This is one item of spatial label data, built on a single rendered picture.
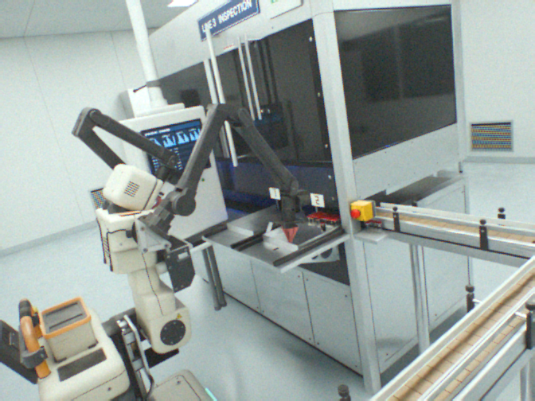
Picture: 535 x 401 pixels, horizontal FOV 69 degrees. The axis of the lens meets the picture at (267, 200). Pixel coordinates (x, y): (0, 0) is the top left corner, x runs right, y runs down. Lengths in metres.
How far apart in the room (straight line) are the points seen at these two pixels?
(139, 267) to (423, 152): 1.46
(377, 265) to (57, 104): 5.72
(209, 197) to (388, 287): 1.19
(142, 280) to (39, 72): 5.54
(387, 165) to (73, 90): 5.66
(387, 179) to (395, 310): 0.69
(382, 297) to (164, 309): 1.05
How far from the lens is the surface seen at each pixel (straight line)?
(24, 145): 6.73
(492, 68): 6.36
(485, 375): 0.95
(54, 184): 6.79
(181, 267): 1.54
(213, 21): 2.31
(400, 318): 2.23
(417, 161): 2.10
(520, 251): 1.52
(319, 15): 1.67
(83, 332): 1.54
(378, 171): 1.86
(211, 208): 2.49
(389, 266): 2.04
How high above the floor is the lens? 1.54
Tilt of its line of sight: 15 degrees down
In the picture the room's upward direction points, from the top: 11 degrees counter-clockwise
